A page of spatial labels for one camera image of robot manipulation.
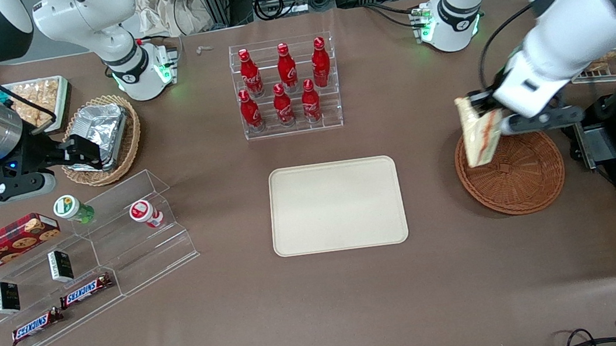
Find red cola bottle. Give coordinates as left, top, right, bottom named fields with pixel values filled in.
left=237, top=88, right=265, bottom=134
left=274, top=41, right=300, bottom=94
left=299, top=77, right=323, bottom=124
left=309, top=36, right=333, bottom=89
left=271, top=82, right=296, bottom=128
left=237, top=47, right=266, bottom=100

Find clear acrylic bottle rack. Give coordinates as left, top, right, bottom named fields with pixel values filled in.
left=227, top=31, right=345, bottom=142

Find grey wrist camera bar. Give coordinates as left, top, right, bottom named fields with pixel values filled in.
left=0, top=167, right=60, bottom=207
left=498, top=103, right=586, bottom=137

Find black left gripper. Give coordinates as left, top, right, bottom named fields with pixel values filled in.
left=463, top=67, right=514, bottom=120

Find red lidded cup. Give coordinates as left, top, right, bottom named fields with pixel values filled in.
left=128, top=197, right=166, bottom=232

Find light tan wicker basket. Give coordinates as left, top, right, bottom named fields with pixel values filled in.
left=54, top=91, right=148, bottom=191

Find grey left wrist camera bar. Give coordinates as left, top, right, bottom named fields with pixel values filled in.
left=498, top=103, right=586, bottom=137

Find small black white box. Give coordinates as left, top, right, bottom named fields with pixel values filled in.
left=47, top=248, right=75, bottom=284
left=0, top=279, right=22, bottom=316

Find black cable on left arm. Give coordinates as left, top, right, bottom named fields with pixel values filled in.
left=470, top=3, right=545, bottom=95

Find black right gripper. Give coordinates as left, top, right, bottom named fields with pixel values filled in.
left=0, top=125, right=104, bottom=183

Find stacked aluminium foil containers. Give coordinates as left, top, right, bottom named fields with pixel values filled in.
left=61, top=100, right=135, bottom=175

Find brown round wicker basket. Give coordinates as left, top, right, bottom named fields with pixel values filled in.
left=451, top=120, right=570, bottom=222

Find triangle sandwich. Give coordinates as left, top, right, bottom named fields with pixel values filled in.
left=454, top=92, right=509, bottom=170

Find clear acrylic stepped shelf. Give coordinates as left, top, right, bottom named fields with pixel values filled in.
left=0, top=164, right=211, bottom=346

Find snickers chocolate bar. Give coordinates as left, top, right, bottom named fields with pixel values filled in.
left=57, top=272, right=116, bottom=310
left=8, top=306, right=68, bottom=346

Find green lidded cup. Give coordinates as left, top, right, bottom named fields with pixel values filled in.
left=52, top=191, right=97, bottom=229

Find grey right wrist camera bar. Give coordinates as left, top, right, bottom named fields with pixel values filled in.
left=0, top=167, right=60, bottom=207

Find beige rectangular tray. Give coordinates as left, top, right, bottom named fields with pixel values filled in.
left=264, top=153, right=411, bottom=258

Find green tray of fried snacks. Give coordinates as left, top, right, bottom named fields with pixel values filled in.
left=0, top=74, right=76, bottom=138

